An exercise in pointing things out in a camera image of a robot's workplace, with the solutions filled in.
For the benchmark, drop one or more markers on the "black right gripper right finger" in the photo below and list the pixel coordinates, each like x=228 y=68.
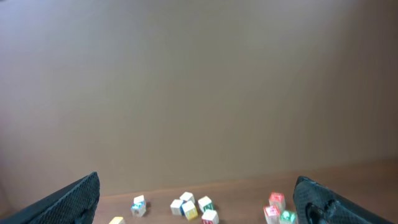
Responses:
x=317 y=204

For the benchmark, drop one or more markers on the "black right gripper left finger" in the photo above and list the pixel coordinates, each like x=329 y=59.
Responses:
x=73 y=204

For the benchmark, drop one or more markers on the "yellow top wooden block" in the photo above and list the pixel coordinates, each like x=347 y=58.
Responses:
x=117 y=220

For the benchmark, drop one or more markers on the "blue N wooden block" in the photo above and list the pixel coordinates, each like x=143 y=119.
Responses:
x=138 y=209

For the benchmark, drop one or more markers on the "blue framed wooden block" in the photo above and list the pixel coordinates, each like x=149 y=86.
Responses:
x=176 y=207

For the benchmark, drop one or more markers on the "green F wooden block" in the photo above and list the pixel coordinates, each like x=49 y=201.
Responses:
x=288 y=217

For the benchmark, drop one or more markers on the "red W wooden block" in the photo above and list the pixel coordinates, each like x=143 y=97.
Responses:
x=278 y=200

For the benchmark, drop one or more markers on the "red A wooden block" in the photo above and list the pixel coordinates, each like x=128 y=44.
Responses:
x=272 y=214

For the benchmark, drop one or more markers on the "red M wooden block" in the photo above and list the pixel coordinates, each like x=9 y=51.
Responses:
x=210 y=217

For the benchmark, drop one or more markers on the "green letter wooden block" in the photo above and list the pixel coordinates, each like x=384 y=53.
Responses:
x=205 y=203

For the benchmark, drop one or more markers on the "red sided wooden block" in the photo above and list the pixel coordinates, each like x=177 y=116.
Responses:
x=187 y=196

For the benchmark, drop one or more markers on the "yellow letter wooden block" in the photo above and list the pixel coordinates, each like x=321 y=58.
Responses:
x=190 y=210

